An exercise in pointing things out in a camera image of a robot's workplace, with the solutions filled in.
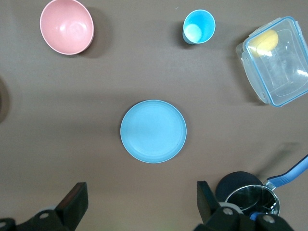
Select glass lid with blue knob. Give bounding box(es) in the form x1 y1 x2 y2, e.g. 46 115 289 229
225 185 281 221

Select pink bowl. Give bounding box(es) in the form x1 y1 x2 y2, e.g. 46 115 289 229
39 0 95 55

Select black saucepan with blue handle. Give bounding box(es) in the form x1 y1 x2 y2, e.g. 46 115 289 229
216 154 308 218

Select blue plastic cup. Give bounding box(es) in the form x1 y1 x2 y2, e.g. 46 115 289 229
182 9 216 45

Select clear container with blue seal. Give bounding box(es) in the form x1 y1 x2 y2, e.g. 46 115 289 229
235 16 308 108

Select blue plate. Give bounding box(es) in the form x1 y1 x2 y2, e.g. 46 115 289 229
120 99 188 164

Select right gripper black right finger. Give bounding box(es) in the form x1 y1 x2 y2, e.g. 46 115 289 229
193 180 256 231

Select yellow lemon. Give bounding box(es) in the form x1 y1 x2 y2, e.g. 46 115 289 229
248 29 279 58

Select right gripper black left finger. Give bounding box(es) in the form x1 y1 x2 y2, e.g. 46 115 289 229
24 182 88 231

